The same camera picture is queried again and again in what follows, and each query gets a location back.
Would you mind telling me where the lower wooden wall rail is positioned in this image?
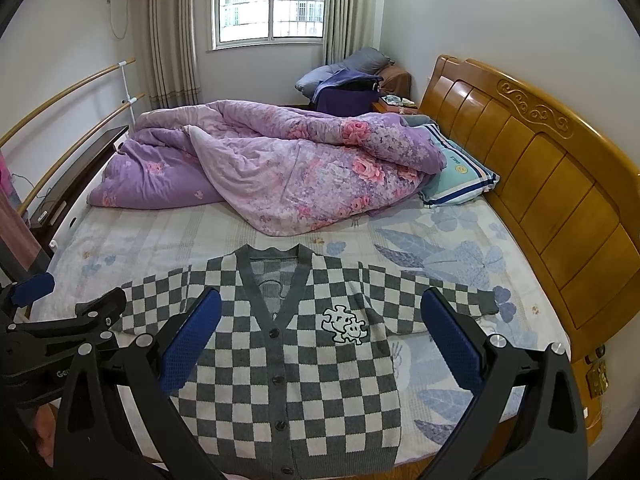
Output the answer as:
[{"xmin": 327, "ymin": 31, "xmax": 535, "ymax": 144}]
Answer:
[{"xmin": 17, "ymin": 92, "xmax": 145, "ymax": 216}]

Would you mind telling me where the grey white checkered cardigan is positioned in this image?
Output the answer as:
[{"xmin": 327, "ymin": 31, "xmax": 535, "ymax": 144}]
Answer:
[{"xmin": 117, "ymin": 245, "xmax": 497, "ymax": 479}]

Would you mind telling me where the right striped curtain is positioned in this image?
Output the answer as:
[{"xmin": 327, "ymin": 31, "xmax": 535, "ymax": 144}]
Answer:
[{"xmin": 322, "ymin": 0, "xmax": 375, "ymax": 64}]

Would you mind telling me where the wooden wall rail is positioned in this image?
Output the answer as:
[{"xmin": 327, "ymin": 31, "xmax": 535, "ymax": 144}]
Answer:
[
  {"xmin": 0, "ymin": 58, "xmax": 136, "ymax": 148},
  {"xmin": 17, "ymin": 92, "xmax": 145, "ymax": 216}
]

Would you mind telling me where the purple floral quilt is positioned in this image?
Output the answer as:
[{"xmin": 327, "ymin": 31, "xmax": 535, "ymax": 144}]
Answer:
[{"xmin": 88, "ymin": 100, "xmax": 447, "ymax": 236}]

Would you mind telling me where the striped curtain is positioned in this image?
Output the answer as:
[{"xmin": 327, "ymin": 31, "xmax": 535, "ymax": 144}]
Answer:
[
  {"xmin": 139, "ymin": 0, "xmax": 201, "ymax": 108},
  {"xmin": 322, "ymin": 0, "xmax": 375, "ymax": 64}
]

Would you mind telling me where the window with white frame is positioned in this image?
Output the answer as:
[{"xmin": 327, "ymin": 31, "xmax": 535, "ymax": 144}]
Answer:
[{"xmin": 213, "ymin": 0, "xmax": 326, "ymax": 47}]

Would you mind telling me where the wooden nightstand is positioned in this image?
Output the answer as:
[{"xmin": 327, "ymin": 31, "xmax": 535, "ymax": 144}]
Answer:
[{"xmin": 372, "ymin": 94, "xmax": 418, "ymax": 115}]

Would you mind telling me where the wooden headboard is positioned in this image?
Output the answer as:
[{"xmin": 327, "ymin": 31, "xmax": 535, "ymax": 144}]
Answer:
[{"xmin": 419, "ymin": 55, "xmax": 639, "ymax": 442}]

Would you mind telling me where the upper wooden wall rail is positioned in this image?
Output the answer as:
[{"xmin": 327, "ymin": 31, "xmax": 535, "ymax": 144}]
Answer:
[{"xmin": 0, "ymin": 58, "xmax": 136, "ymax": 148}]

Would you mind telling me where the striped teal pillow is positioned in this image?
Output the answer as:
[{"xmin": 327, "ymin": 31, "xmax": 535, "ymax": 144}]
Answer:
[{"xmin": 404, "ymin": 115, "xmax": 500, "ymax": 207}]

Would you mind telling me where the left striped curtain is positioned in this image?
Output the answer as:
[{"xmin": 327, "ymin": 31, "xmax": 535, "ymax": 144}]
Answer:
[{"xmin": 139, "ymin": 0, "xmax": 201, "ymax": 108}]

